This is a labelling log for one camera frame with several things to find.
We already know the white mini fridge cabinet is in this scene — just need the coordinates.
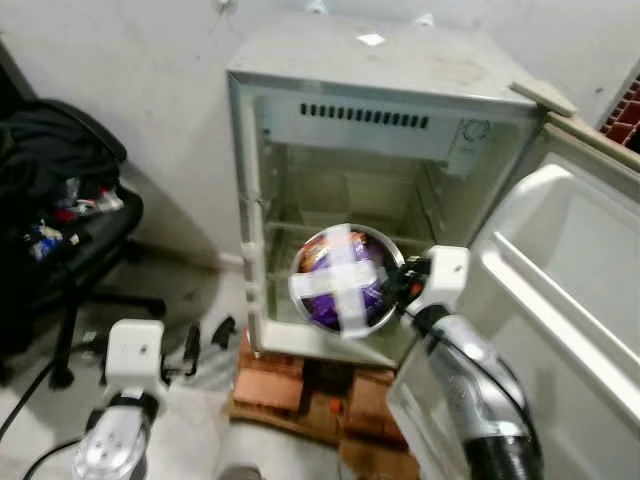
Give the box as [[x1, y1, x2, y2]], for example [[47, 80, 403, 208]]
[[225, 25, 581, 366]]

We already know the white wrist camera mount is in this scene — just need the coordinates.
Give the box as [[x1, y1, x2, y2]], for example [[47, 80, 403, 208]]
[[103, 318, 168, 393], [405, 245, 471, 319]]

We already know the red tile lattice screen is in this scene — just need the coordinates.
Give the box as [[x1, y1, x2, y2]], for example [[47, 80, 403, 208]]
[[600, 78, 640, 147]]

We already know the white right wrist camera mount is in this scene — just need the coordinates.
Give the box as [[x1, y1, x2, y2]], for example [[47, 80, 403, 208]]
[[405, 245, 471, 319]]

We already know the wooden base board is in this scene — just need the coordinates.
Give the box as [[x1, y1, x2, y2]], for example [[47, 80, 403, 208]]
[[228, 398, 346, 448]]

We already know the taped bowl with purple contents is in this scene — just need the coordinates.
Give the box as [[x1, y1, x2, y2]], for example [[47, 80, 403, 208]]
[[288, 222, 406, 339]]

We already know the beige fridge hinge cover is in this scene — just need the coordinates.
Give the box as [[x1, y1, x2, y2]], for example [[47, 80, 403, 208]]
[[510, 80, 579, 119]]

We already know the white and red packet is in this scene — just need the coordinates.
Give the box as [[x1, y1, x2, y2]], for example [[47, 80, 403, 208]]
[[55, 180, 126, 217]]

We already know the brown cardboard sheet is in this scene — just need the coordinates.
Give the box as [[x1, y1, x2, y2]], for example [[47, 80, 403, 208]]
[[335, 440, 421, 480]]

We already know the blue and white packet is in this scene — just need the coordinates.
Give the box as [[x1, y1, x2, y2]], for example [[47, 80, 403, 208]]
[[28, 225, 67, 261]]

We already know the red clay brick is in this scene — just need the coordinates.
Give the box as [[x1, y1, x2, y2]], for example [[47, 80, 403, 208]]
[[345, 368, 401, 429], [232, 382, 301, 414], [238, 338, 306, 386]]

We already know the round thermostat dial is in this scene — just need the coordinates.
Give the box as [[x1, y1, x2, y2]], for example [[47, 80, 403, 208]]
[[462, 120, 492, 150]]

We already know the vented freezer compartment panel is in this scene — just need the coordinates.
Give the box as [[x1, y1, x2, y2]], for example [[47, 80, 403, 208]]
[[265, 95, 501, 166]]

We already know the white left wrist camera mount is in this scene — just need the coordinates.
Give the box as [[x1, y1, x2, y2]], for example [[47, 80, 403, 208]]
[[103, 318, 168, 393]]

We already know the black clothes pile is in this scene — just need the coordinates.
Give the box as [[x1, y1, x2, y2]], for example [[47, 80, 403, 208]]
[[0, 100, 126, 231]]

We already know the black office chair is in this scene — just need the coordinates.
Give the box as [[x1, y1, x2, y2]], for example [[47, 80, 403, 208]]
[[0, 95, 169, 391]]

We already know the white fridge door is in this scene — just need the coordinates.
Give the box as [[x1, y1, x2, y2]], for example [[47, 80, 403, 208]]
[[385, 110, 640, 480]]

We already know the black floor cable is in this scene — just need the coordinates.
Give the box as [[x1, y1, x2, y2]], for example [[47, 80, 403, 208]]
[[0, 370, 63, 441]]

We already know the grey robot foot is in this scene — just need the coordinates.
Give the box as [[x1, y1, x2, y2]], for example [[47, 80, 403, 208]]
[[218, 464, 263, 480]]

